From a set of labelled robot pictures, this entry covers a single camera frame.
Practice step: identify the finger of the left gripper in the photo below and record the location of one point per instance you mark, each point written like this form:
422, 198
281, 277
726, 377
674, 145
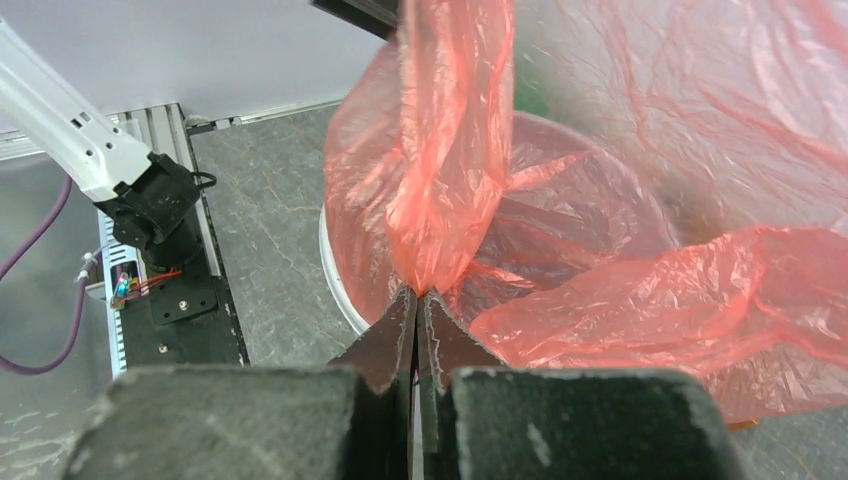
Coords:
378, 17

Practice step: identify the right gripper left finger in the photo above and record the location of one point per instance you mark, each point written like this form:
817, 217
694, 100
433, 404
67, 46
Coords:
347, 419

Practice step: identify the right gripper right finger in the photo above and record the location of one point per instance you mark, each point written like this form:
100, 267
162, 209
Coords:
484, 420

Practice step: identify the grey trash bin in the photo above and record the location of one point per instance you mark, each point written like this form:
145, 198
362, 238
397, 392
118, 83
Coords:
333, 278

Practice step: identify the red plastic trash bag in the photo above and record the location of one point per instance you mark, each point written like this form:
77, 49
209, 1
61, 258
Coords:
706, 231

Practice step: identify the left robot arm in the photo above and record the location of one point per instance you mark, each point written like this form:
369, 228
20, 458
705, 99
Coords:
66, 66

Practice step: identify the green cloth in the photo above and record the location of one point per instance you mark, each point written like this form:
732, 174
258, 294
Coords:
530, 91

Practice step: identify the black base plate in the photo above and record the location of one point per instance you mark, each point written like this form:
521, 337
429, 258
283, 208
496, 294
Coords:
182, 316

